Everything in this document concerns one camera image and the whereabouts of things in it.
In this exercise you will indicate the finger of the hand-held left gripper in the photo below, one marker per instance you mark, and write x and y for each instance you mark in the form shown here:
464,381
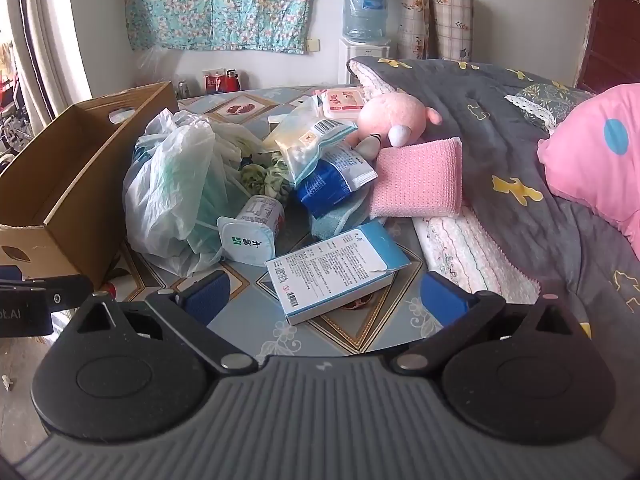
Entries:
65,292
10,273

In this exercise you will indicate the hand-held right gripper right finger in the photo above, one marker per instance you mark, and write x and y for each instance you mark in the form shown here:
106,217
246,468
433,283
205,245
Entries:
445,300

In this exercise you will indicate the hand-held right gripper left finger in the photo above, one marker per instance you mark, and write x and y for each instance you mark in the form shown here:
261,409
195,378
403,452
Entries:
204,296

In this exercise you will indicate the white yogurt cup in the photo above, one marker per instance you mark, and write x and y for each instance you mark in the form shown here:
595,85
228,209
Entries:
245,242

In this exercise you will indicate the brown cardboard box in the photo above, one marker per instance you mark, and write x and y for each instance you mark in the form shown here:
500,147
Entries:
30,195

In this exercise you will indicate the blue white medicine box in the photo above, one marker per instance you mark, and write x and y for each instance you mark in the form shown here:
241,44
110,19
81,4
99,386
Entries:
330,270

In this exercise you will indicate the pink knitted cloth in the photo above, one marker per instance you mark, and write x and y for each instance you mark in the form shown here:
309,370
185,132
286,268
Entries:
415,180

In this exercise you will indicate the green floral scrunchie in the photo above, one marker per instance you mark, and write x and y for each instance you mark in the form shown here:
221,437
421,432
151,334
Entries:
272,180

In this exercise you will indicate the light blue towel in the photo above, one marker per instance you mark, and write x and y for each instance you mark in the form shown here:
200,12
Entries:
330,226

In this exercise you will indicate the blue white soft packet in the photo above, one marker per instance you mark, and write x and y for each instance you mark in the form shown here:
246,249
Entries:
325,187

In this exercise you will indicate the clear zip packet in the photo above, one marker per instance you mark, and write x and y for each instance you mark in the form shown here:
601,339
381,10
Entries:
300,150

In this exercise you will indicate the pink plush toy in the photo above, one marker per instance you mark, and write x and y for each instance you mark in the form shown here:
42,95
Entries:
395,112

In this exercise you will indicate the white plastic bag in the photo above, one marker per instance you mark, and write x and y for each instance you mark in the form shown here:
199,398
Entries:
165,185

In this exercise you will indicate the grey quilt with yellow print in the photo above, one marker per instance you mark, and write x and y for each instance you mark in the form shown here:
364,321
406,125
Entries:
500,110

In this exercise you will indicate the pink pillow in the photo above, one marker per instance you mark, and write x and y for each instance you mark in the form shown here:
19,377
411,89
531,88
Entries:
595,160

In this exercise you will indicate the glass jar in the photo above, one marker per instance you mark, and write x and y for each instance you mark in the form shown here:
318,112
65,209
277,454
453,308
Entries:
183,90

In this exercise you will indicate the red white box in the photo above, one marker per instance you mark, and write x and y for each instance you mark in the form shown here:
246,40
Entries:
214,81

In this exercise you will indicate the red bottle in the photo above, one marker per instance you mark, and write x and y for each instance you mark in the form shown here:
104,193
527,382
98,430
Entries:
231,80

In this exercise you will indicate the green patterned lace pillow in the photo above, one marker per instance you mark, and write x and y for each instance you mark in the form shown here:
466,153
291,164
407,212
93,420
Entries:
545,102

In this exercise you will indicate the pink wet wipes pack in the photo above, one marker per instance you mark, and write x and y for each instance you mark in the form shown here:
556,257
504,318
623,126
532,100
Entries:
342,102

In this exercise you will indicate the clear crumpled plastic bags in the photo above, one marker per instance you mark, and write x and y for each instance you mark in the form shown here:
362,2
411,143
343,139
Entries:
155,65

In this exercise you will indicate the beige curtain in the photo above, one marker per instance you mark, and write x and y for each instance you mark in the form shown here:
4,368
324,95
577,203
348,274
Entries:
50,35

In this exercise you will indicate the checked rolled mat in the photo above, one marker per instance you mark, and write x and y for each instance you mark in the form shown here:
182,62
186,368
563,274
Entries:
452,25

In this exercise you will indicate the floral rolled mat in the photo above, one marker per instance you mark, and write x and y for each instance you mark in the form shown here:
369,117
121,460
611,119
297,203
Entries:
414,20

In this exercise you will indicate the teal floral hanging cloth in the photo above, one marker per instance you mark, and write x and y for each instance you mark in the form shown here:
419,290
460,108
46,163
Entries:
220,5

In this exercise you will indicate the blue water jug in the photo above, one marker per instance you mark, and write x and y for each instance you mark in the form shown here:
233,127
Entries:
365,10

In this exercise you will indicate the brown door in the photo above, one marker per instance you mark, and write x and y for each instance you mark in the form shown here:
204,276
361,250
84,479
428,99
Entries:
612,25

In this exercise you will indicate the wall socket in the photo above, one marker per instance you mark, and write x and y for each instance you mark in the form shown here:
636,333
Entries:
313,45

